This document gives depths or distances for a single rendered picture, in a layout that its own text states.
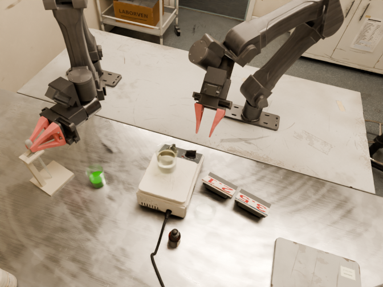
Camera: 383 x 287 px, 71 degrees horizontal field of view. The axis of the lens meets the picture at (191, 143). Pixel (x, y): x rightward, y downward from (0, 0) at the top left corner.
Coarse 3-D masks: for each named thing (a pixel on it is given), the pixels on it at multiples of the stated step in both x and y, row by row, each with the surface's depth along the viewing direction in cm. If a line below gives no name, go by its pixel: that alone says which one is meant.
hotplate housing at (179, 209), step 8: (200, 160) 75; (200, 168) 74; (192, 184) 68; (136, 192) 66; (144, 192) 65; (192, 192) 68; (144, 200) 67; (152, 200) 65; (160, 200) 65; (168, 200) 64; (152, 208) 70; (160, 208) 68; (168, 208) 66; (176, 208) 65; (184, 208) 64; (168, 216) 66; (184, 216) 68
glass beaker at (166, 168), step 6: (162, 144) 64; (168, 144) 64; (174, 144) 64; (156, 150) 63; (174, 150) 65; (156, 156) 63; (162, 162) 62; (168, 162) 62; (174, 162) 64; (162, 168) 64; (168, 168) 64; (174, 168) 66; (162, 174) 66; (168, 174) 66
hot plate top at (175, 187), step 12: (156, 168) 68; (180, 168) 68; (192, 168) 68; (144, 180) 65; (156, 180) 66; (168, 180) 66; (180, 180) 66; (192, 180) 66; (156, 192) 63; (168, 192) 64; (180, 192) 64
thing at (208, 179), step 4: (208, 176) 77; (208, 180) 74; (212, 180) 75; (216, 184) 73; (220, 184) 74; (224, 184) 75; (224, 188) 72; (228, 188) 74; (228, 192) 71; (232, 192) 72
